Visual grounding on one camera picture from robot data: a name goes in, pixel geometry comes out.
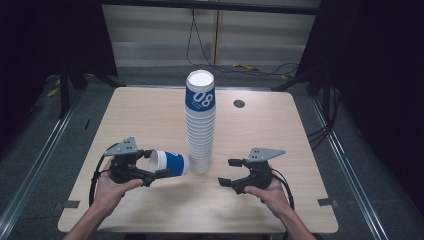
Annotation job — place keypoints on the metal floor rail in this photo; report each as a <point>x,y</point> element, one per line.
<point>40,156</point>
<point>346,166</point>

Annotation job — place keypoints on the blue banded paper cup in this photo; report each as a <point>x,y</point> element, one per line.
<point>171,163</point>

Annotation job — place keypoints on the black overhead beam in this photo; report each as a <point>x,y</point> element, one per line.
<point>213,6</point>

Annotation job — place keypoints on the person's right hand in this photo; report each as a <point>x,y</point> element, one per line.
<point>273,196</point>

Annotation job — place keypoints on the black metal stand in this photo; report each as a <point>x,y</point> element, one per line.
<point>323,90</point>
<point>64,93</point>

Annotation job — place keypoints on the person's left hand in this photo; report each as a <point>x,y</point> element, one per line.
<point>108,191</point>

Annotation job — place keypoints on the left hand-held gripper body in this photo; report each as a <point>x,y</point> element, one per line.
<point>125,163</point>

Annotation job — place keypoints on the grey tape strip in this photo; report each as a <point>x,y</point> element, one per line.
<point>69,204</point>
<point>328,202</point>

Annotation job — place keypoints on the yellow tape piece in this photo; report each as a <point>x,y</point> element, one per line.
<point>52,92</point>
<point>246,67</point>
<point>285,77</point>

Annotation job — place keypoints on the dark round table grommet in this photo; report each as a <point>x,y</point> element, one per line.
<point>239,103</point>

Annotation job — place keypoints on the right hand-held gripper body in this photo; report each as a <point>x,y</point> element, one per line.
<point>258,173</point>

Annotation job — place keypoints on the dark curtain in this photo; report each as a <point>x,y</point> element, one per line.
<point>50,36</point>
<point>366,66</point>

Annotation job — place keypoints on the stack of white paper cups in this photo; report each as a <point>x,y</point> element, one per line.
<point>200,133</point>

